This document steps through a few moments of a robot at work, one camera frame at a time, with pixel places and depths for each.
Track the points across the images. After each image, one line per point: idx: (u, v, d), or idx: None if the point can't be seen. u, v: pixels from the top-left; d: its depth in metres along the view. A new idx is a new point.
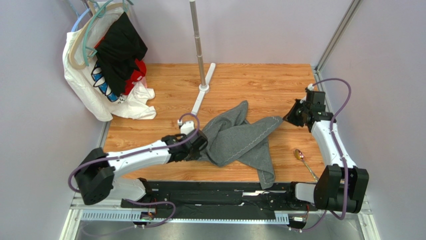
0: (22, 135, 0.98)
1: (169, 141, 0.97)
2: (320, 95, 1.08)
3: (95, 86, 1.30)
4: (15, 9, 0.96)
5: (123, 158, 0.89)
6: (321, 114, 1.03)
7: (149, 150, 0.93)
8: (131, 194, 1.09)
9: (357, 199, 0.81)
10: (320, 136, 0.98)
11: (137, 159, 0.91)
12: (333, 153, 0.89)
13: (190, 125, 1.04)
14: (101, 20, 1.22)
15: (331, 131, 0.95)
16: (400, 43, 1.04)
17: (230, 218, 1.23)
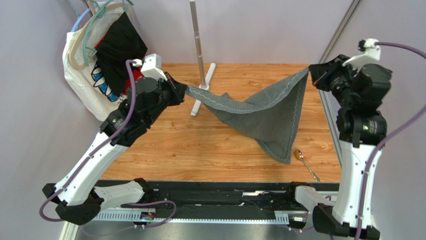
0: (23, 135, 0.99)
1: (112, 126, 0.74)
2: (381, 90, 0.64)
3: (95, 86, 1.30)
4: (15, 9, 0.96)
5: (70, 184, 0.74)
6: (369, 128, 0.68)
7: (90, 157, 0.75)
8: (130, 198, 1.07)
9: None
10: (347, 165, 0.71)
11: (82, 176, 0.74)
12: (351, 206, 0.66)
13: (152, 66, 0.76)
14: (101, 20, 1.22)
15: (365, 173, 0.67)
16: (400, 43, 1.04)
17: (230, 219, 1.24)
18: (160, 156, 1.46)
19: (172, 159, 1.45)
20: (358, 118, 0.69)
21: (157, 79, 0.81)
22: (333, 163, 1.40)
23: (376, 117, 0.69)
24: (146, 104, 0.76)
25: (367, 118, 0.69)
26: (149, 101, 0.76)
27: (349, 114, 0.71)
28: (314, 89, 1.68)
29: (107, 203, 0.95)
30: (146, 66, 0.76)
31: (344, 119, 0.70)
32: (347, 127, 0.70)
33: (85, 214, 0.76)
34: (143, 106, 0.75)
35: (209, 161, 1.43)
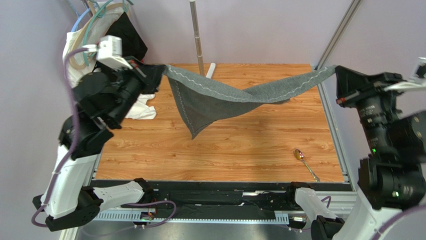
0: (23, 135, 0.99)
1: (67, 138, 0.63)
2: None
3: None
4: (15, 9, 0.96)
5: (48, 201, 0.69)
6: (401, 194, 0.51)
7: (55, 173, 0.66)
8: (130, 198, 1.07)
9: None
10: (360, 214, 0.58)
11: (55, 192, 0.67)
12: None
13: (109, 53, 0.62)
14: (102, 20, 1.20)
15: (377, 232, 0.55)
16: (400, 43, 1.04)
17: (231, 219, 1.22)
18: (160, 157, 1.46)
19: (172, 159, 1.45)
20: (388, 173, 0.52)
21: (116, 67, 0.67)
22: (333, 163, 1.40)
23: (414, 175, 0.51)
24: (100, 107, 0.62)
25: (400, 182, 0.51)
26: (99, 102, 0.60)
27: (379, 168, 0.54)
28: (314, 89, 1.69)
29: (107, 204, 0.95)
30: (102, 54, 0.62)
31: (369, 173, 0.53)
32: (373, 182, 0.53)
33: (83, 216, 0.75)
34: (95, 109, 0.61)
35: (209, 161, 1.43)
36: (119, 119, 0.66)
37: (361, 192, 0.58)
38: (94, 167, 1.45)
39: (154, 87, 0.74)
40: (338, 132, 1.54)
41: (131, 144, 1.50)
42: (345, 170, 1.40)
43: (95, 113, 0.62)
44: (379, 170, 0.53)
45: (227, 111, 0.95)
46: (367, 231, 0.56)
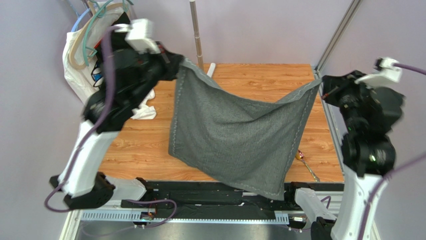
0: (22, 135, 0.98)
1: (92, 115, 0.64)
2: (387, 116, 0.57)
3: (95, 86, 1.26)
4: (14, 9, 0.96)
5: (68, 177, 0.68)
6: (377, 158, 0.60)
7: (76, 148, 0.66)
8: (134, 194, 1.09)
9: None
10: (351, 187, 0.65)
11: (81, 169, 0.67)
12: (350, 233, 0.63)
13: (141, 36, 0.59)
14: (101, 20, 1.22)
15: (368, 203, 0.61)
16: (401, 42, 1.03)
17: (231, 219, 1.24)
18: (160, 157, 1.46)
19: (172, 159, 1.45)
20: (366, 146, 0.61)
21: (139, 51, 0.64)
22: (333, 163, 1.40)
23: (386, 145, 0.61)
24: (126, 82, 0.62)
25: (374, 148, 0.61)
26: (127, 76, 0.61)
27: (354, 143, 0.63)
28: None
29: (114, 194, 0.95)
30: (132, 36, 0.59)
31: (349, 147, 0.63)
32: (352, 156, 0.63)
33: (98, 199, 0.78)
34: (122, 83, 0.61)
35: None
36: (142, 96, 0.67)
37: (345, 168, 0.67)
38: None
39: (173, 74, 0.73)
40: (338, 132, 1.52)
41: (131, 144, 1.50)
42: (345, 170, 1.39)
43: (122, 87, 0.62)
44: (356, 147, 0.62)
45: (215, 121, 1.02)
46: (358, 205, 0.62)
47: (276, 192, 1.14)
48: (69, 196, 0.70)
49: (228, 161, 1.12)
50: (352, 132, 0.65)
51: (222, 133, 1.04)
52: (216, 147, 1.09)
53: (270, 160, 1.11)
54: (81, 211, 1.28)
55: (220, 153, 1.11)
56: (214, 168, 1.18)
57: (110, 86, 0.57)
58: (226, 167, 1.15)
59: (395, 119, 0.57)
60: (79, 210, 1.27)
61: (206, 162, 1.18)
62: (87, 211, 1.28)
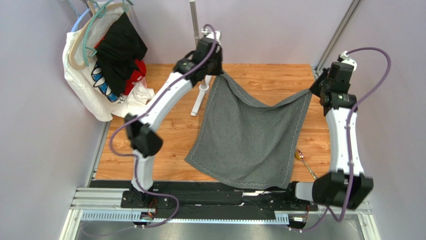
0: (21, 136, 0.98)
1: (181, 68, 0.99)
2: (345, 71, 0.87)
3: (95, 86, 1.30)
4: (14, 9, 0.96)
5: (152, 109, 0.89)
6: (342, 98, 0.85)
7: (168, 88, 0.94)
8: (145, 181, 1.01)
9: (354, 202, 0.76)
10: (332, 127, 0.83)
11: (163, 103, 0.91)
12: (341, 155, 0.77)
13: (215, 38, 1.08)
14: (101, 20, 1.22)
15: (348, 126, 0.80)
16: (400, 42, 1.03)
17: (230, 219, 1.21)
18: (160, 157, 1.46)
19: (172, 159, 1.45)
20: (334, 92, 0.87)
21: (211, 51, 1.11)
22: None
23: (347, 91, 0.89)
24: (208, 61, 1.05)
25: (340, 93, 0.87)
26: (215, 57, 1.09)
27: (326, 91, 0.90)
28: None
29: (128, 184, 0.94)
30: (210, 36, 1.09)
31: (323, 95, 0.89)
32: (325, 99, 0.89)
33: (155, 146, 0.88)
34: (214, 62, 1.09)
35: None
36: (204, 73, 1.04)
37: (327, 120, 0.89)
38: (94, 167, 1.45)
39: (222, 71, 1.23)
40: None
41: None
42: None
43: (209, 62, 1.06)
44: (327, 91, 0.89)
45: (244, 114, 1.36)
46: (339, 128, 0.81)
47: (281, 182, 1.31)
48: (147, 125, 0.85)
49: (247, 153, 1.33)
50: (323, 86, 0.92)
51: (249, 125, 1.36)
52: (241, 140, 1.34)
53: (274, 157, 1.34)
54: (81, 211, 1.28)
55: (240, 146, 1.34)
56: (230, 161, 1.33)
57: (208, 53, 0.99)
58: (241, 160, 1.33)
59: (349, 73, 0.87)
60: (79, 210, 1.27)
61: (225, 156, 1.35)
62: (87, 211, 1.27)
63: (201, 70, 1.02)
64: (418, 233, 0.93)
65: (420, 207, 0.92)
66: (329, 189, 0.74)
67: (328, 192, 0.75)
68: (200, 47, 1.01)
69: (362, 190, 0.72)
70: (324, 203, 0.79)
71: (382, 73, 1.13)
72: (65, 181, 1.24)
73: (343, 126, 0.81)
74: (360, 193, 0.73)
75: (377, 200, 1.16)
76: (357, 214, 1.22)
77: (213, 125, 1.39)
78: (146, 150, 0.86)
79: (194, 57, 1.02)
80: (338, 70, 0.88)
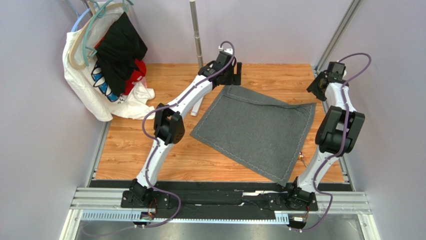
0: (21, 136, 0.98)
1: (205, 73, 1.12)
2: (339, 65, 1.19)
3: (95, 86, 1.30)
4: (14, 9, 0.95)
5: (181, 101, 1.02)
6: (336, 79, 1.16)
7: (194, 86, 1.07)
8: (152, 177, 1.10)
9: (351, 138, 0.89)
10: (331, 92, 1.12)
11: (190, 98, 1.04)
12: (339, 102, 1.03)
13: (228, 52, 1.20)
14: (101, 20, 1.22)
15: (341, 89, 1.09)
16: (400, 43, 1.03)
17: (230, 219, 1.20)
18: None
19: (172, 159, 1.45)
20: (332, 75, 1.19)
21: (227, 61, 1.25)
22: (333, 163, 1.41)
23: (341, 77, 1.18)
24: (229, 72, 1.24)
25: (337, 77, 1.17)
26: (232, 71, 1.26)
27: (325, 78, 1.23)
28: None
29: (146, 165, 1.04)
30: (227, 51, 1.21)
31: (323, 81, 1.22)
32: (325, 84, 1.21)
33: (179, 133, 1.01)
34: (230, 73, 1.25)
35: (209, 161, 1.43)
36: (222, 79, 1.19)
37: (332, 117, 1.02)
38: (94, 166, 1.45)
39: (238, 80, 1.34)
40: None
41: (131, 144, 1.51)
42: (345, 170, 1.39)
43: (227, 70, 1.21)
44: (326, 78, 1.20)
45: (252, 107, 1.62)
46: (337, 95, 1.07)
47: (280, 178, 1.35)
48: (177, 113, 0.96)
49: (253, 139, 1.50)
50: (323, 78, 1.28)
51: (256, 116, 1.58)
52: (248, 126, 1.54)
53: (280, 151, 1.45)
54: (81, 211, 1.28)
55: (248, 132, 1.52)
56: (239, 144, 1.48)
57: (226, 64, 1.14)
58: (248, 144, 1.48)
59: (342, 66, 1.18)
60: (79, 210, 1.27)
61: (235, 140, 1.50)
62: (87, 211, 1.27)
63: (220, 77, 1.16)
64: (417, 233, 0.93)
65: (419, 207, 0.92)
66: (330, 119, 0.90)
67: (328, 125, 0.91)
68: (220, 58, 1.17)
69: (357, 122, 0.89)
70: (326, 140, 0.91)
71: (382, 73, 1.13)
72: (65, 181, 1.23)
73: (336, 88, 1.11)
74: (355, 125, 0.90)
75: (377, 200, 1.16)
76: (357, 213, 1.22)
77: (226, 111, 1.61)
78: (172, 135, 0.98)
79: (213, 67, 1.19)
80: (333, 64, 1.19)
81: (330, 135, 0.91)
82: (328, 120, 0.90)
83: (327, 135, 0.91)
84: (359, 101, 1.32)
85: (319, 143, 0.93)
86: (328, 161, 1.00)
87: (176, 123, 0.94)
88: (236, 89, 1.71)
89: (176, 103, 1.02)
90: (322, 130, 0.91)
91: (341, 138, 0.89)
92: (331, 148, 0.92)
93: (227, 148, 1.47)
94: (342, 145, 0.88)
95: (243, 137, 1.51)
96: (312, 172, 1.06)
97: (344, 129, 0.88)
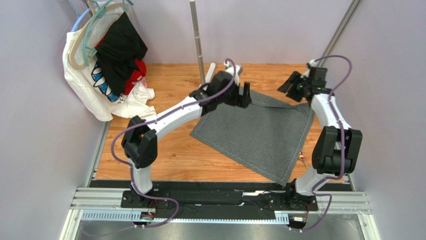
0: (21, 136, 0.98)
1: (197, 96, 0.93)
2: (321, 69, 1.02)
3: (95, 86, 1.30)
4: (14, 9, 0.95)
5: (161, 119, 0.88)
6: (321, 89, 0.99)
7: (181, 107, 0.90)
8: (142, 185, 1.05)
9: (352, 158, 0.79)
10: (319, 107, 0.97)
11: (173, 119, 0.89)
12: (331, 119, 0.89)
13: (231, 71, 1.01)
14: (101, 20, 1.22)
15: (330, 102, 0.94)
16: (400, 43, 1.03)
17: (231, 219, 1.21)
18: (160, 156, 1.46)
19: (172, 159, 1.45)
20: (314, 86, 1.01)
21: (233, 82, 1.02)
22: None
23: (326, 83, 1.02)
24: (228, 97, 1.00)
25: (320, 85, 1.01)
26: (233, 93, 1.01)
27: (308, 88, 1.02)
28: None
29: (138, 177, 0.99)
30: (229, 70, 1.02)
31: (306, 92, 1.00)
32: (307, 94, 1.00)
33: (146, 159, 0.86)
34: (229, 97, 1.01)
35: (209, 161, 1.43)
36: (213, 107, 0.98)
37: None
38: (94, 166, 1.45)
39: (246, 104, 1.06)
40: None
41: None
42: None
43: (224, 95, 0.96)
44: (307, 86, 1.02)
45: (252, 107, 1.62)
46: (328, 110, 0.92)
47: (280, 178, 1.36)
48: (152, 132, 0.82)
49: (253, 139, 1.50)
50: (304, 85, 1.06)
51: (256, 116, 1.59)
52: (248, 126, 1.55)
53: (280, 151, 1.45)
54: (82, 211, 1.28)
55: (248, 132, 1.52)
56: (239, 145, 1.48)
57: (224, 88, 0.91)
58: (248, 144, 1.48)
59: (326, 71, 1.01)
60: (79, 210, 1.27)
61: (235, 140, 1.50)
62: (87, 211, 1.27)
63: (213, 103, 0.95)
64: (417, 233, 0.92)
65: (419, 207, 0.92)
66: (326, 142, 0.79)
67: (325, 147, 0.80)
68: (215, 80, 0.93)
69: (354, 141, 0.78)
70: (326, 165, 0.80)
71: (382, 73, 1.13)
72: (65, 181, 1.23)
73: (323, 101, 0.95)
74: (353, 143, 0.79)
75: (377, 200, 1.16)
76: (357, 213, 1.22)
77: (226, 112, 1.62)
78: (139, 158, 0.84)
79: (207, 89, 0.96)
80: (314, 69, 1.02)
81: (328, 159, 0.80)
82: (324, 143, 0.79)
83: (325, 159, 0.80)
84: (359, 101, 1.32)
85: (318, 168, 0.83)
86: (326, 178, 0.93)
87: (146, 143, 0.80)
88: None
89: (155, 120, 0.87)
90: (320, 153, 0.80)
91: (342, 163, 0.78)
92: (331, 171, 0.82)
93: (227, 147, 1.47)
94: (342, 167, 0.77)
95: (243, 137, 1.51)
96: (311, 185, 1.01)
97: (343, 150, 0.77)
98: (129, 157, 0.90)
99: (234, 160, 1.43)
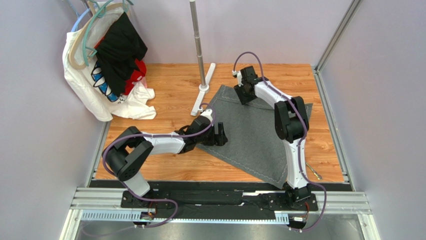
0: (20, 136, 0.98)
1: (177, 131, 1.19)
2: (250, 68, 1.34)
3: (95, 86, 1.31)
4: (13, 9, 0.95)
5: (155, 137, 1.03)
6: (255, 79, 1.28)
7: (171, 136, 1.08)
8: (138, 188, 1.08)
9: (305, 118, 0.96)
10: (263, 93, 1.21)
11: (165, 141, 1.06)
12: (276, 96, 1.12)
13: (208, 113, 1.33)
14: (101, 20, 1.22)
15: (268, 86, 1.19)
16: (400, 43, 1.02)
17: (231, 219, 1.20)
18: (160, 156, 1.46)
19: (172, 158, 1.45)
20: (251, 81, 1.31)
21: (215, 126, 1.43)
22: (333, 163, 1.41)
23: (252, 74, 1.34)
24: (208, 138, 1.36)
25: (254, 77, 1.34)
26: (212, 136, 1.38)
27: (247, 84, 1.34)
28: (313, 89, 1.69)
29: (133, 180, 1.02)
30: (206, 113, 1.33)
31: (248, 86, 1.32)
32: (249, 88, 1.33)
33: (129, 170, 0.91)
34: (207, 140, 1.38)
35: (209, 161, 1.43)
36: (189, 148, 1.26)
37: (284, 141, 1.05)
38: (94, 166, 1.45)
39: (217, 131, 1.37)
40: (338, 132, 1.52)
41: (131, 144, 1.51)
42: (345, 170, 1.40)
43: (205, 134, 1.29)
44: (247, 82, 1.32)
45: (249, 109, 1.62)
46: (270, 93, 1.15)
47: (277, 180, 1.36)
48: (147, 141, 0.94)
49: (250, 142, 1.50)
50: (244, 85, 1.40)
51: (253, 118, 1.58)
52: (244, 129, 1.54)
53: (275, 153, 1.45)
54: (81, 211, 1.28)
55: (245, 134, 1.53)
56: (236, 147, 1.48)
57: (201, 131, 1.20)
58: (243, 147, 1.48)
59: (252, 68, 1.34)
60: (79, 210, 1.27)
61: (233, 141, 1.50)
62: (87, 211, 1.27)
63: (190, 143, 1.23)
64: (416, 233, 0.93)
65: (418, 207, 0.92)
66: (282, 113, 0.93)
67: (283, 118, 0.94)
68: (194, 124, 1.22)
69: (300, 104, 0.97)
70: (289, 131, 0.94)
71: (383, 74, 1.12)
72: (64, 181, 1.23)
73: (263, 87, 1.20)
74: (301, 108, 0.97)
75: (377, 200, 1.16)
76: (357, 213, 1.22)
77: (222, 115, 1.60)
78: (122, 167, 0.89)
79: (188, 131, 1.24)
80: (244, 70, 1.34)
81: (289, 126, 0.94)
82: (281, 115, 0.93)
83: (287, 127, 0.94)
84: (359, 100, 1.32)
85: (285, 137, 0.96)
86: (300, 147, 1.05)
87: (142, 152, 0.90)
88: (232, 91, 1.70)
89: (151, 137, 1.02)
90: (281, 125, 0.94)
91: (300, 124, 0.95)
92: (296, 134, 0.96)
93: (225, 149, 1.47)
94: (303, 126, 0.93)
95: (241, 140, 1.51)
96: (296, 165, 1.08)
97: (297, 114, 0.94)
98: (111, 170, 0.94)
99: (232, 162, 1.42)
